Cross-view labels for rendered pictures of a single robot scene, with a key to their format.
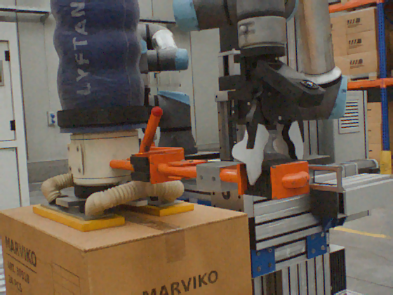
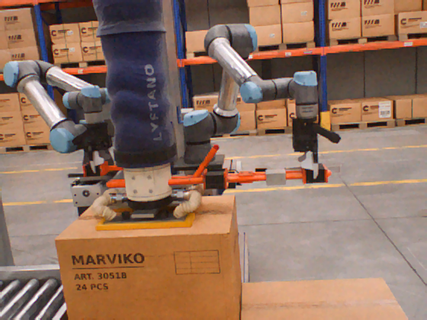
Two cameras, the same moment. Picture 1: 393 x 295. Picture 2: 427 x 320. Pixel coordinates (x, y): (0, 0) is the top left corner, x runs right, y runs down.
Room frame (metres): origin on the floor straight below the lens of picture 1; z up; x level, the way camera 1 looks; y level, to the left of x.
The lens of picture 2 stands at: (0.03, 1.21, 1.48)
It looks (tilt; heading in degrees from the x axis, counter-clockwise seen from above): 12 degrees down; 313
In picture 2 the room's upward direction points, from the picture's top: 5 degrees counter-clockwise
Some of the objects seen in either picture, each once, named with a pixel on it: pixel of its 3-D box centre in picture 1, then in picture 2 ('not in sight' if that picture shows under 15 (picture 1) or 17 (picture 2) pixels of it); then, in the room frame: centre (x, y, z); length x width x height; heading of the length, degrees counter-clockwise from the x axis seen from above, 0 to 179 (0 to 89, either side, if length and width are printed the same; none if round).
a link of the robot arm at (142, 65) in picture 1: (135, 57); (91, 99); (1.64, 0.19, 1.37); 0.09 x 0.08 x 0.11; 8
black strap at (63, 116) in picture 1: (104, 116); (145, 151); (1.26, 0.23, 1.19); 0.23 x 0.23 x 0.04
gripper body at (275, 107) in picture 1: (261, 88); (305, 134); (0.80, -0.11, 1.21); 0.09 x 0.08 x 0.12; 36
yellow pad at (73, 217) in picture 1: (74, 208); (145, 217); (1.21, 0.31, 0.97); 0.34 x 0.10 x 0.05; 36
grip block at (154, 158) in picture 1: (158, 166); (216, 178); (1.06, 0.09, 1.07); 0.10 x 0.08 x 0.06; 126
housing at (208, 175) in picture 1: (221, 175); (275, 177); (0.89, -0.04, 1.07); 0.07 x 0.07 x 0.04; 36
